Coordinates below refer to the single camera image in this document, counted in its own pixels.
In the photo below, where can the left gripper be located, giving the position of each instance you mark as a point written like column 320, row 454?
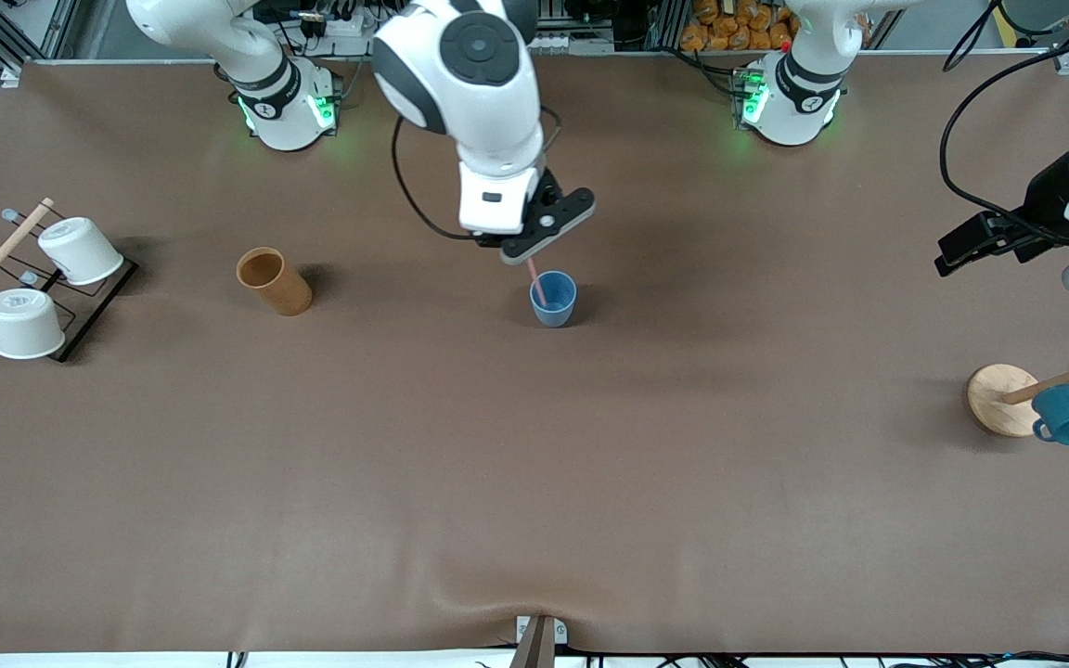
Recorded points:
column 1047, row 204

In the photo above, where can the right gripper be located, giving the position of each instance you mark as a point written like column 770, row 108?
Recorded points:
column 546, row 195

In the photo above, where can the pink chopstick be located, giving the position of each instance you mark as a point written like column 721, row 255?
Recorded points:
column 535, row 281

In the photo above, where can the light blue plastic cup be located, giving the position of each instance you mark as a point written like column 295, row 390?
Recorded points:
column 555, row 315

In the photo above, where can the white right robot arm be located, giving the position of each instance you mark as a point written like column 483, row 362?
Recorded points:
column 470, row 83

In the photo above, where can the brown cardboard tube cup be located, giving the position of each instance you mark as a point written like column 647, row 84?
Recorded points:
column 289, row 292

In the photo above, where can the white paper cup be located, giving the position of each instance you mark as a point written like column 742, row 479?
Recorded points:
column 80, row 252
column 24, row 325

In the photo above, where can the wooden mug tree stand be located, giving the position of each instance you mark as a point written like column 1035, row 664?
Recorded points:
column 998, row 399

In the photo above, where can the white terminal block strip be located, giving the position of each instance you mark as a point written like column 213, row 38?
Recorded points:
column 581, row 44

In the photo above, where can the brown table cover mat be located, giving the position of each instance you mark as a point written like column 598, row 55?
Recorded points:
column 534, row 464

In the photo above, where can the white power strip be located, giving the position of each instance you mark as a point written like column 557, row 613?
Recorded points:
column 349, row 26

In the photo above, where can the pile of orange bread rolls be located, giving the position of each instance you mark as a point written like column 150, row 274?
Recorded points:
column 729, row 28

